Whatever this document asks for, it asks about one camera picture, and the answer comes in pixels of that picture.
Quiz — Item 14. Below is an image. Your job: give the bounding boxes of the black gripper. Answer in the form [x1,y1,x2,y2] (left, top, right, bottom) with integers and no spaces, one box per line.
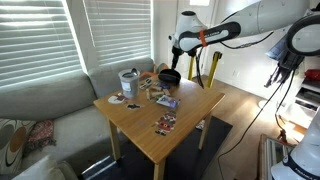
[170,45,184,70]

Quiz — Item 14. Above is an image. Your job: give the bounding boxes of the silver metal cup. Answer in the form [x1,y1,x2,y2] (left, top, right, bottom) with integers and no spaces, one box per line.
[117,67,141,100]

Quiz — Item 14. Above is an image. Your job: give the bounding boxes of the black soft bowl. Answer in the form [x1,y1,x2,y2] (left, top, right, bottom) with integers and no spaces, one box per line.
[157,68,182,86]

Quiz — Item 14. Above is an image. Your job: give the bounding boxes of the orange octopus plush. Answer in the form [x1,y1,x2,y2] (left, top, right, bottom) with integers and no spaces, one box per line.
[138,62,170,80]

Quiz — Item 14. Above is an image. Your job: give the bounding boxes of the white ribbed object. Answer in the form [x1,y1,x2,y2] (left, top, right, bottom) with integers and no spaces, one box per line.
[138,78,154,91]

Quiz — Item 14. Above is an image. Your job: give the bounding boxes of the blue snack packet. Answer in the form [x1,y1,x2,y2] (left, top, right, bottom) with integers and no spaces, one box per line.
[155,94,181,110]

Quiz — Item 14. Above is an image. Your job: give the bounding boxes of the yellow tripod stand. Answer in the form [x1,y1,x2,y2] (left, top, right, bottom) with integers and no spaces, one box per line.
[187,50,224,90]

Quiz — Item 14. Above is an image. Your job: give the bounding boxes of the small black sticker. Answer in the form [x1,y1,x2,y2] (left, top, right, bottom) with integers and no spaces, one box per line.
[126,103,142,111]

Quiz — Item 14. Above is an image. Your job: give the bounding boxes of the light wooden table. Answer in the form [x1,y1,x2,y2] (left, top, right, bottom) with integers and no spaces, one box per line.
[92,71,226,180]

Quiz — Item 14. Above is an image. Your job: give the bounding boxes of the white window blind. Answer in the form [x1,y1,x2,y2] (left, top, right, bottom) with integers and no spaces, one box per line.
[82,0,153,66]
[0,0,83,90]

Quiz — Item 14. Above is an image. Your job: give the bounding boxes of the small white floor item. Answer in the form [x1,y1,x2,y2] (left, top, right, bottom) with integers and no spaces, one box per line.
[195,119,206,131]

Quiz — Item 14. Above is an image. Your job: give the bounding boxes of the dark blue rug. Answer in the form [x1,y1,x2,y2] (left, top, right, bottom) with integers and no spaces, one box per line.
[81,114,234,180]

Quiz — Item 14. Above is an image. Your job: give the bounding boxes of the gray fabric sofa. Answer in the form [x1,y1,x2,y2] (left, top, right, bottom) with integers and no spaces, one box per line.
[0,57,155,176]

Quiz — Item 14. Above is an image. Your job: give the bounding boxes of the metal framed glass table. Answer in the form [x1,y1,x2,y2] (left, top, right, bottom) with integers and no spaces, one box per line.
[257,133,297,180]

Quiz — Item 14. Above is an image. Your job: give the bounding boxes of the red object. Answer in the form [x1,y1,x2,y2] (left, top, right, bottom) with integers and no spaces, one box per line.
[304,68,320,82]

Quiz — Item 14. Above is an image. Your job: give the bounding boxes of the white shelf unit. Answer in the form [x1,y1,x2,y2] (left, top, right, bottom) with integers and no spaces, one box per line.
[292,54,320,130]

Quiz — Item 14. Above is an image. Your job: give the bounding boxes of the red patterned pillow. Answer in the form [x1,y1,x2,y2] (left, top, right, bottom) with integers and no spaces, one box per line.
[24,119,57,155]

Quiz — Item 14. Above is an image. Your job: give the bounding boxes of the white leather sofa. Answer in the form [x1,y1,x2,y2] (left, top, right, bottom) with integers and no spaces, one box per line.
[11,154,80,180]

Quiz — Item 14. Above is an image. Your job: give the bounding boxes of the circle patterned pillow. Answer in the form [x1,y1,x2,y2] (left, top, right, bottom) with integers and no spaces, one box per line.
[0,118,36,176]

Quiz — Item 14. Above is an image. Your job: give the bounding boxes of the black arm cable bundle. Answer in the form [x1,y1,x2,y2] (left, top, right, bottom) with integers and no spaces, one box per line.
[194,31,275,90]

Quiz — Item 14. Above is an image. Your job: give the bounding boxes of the orange cable strap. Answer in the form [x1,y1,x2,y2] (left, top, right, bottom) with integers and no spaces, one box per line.
[198,29,209,48]

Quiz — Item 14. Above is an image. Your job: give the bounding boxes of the black floor cable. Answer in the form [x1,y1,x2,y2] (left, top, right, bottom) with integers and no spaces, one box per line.
[216,70,298,180]

